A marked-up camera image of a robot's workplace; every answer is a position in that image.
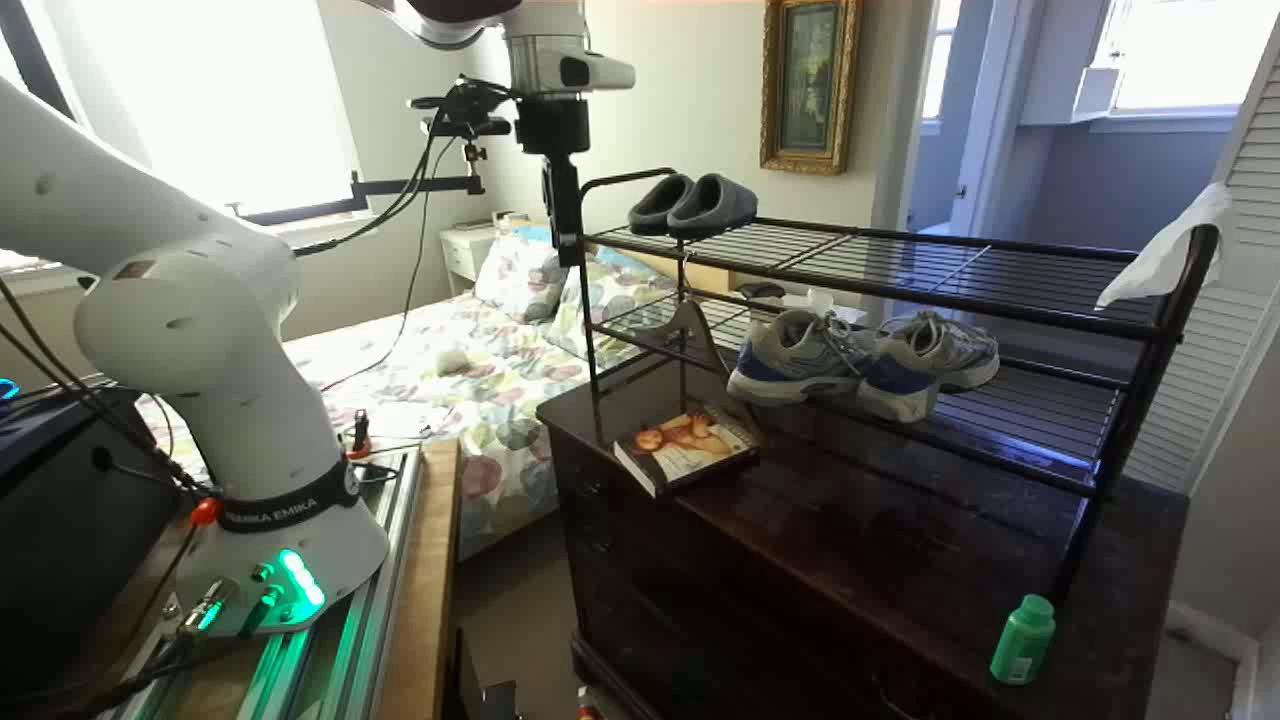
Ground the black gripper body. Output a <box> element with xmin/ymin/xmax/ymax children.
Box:
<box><xmin>516</xmin><ymin>92</ymin><xmax>595</xmax><ymax>165</ymax></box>

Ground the black metal shoe rack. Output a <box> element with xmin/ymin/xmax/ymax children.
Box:
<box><xmin>572</xmin><ymin>165</ymin><xmax>1224</xmax><ymax>591</ymax></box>

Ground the dark wooden cabinet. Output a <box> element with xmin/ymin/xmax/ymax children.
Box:
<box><xmin>534</xmin><ymin>353</ymin><xmax>1191</xmax><ymax>720</ymax></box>

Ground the floral pillow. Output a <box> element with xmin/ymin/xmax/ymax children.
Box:
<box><xmin>471</xmin><ymin>218</ymin><xmax>574</xmax><ymax>329</ymax></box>
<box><xmin>550</xmin><ymin>242</ymin><xmax>687</xmax><ymax>364</ymax></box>

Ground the white nightstand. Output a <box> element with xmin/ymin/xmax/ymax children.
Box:
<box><xmin>435</xmin><ymin>214</ymin><xmax>505</xmax><ymax>288</ymax></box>

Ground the bed with floral bedspread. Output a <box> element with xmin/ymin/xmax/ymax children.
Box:
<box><xmin>278</xmin><ymin>265</ymin><xmax>750</xmax><ymax>550</ymax></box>

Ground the gold framed picture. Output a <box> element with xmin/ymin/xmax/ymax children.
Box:
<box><xmin>756</xmin><ymin>0</ymin><xmax>864</xmax><ymax>179</ymax></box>

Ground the picture book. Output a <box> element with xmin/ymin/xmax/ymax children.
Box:
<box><xmin>606</xmin><ymin>402</ymin><xmax>762</xmax><ymax>506</ymax></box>

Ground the grey blue sneaker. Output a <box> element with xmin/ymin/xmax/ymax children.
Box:
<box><xmin>724</xmin><ymin>306</ymin><xmax>871</xmax><ymax>411</ymax></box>
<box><xmin>849</xmin><ymin>306</ymin><xmax>1005</xmax><ymax>426</ymax></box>

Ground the bright window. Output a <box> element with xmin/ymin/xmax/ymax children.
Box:
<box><xmin>0</xmin><ymin>0</ymin><xmax>370</xmax><ymax>271</ymax></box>

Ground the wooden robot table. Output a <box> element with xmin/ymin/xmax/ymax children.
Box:
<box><xmin>370</xmin><ymin>437</ymin><xmax>464</xmax><ymax>720</ymax></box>

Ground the black diagonal pole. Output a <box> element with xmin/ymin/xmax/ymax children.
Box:
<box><xmin>0</xmin><ymin>0</ymin><xmax>79</xmax><ymax>125</ymax></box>

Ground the white cloth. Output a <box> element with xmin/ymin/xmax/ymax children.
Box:
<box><xmin>1090</xmin><ymin>179</ymin><xmax>1236</xmax><ymax>316</ymax></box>

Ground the black equipment box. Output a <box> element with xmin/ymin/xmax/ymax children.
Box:
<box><xmin>0</xmin><ymin>385</ymin><xmax>191</xmax><ymax>698</ymax></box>

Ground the green plastic bottle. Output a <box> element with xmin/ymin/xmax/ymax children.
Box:
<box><xmin>983</xmin><ymin>591</ymin><xmax>1059</xmax><ymax>690</ymax></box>

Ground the white louvre door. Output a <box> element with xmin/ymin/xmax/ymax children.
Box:
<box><xmin>1123</xmin><ymin>24</ymin><xmax>1280</xmax><ymax>501</ymax></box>

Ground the black bar camera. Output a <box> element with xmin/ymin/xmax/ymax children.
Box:
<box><xmin>428</xmin><ymin>113</ymin><xmax>516</xmax><ymax>145</ymax></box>

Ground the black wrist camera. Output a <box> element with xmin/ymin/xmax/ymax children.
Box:
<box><xmin>411</xmin><ymin>77</ymin><xmax>518</xmax><ymax>125</ymax></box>

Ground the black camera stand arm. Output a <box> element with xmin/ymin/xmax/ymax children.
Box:
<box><xmin>346</xmin><ymin>165</ymin><xmax>487</xmax><ymax>204</ymax></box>

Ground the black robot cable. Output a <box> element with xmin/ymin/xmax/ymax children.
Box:
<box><xmin>287</xmin><ymin>116</ymin><xmax>464</xmax><ymax>261</ymax></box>

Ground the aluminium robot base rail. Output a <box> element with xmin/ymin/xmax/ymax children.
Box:
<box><xmin>115</xmin><ymin>443</ymin><xmax>433</xmax><ymax>720</ymax></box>

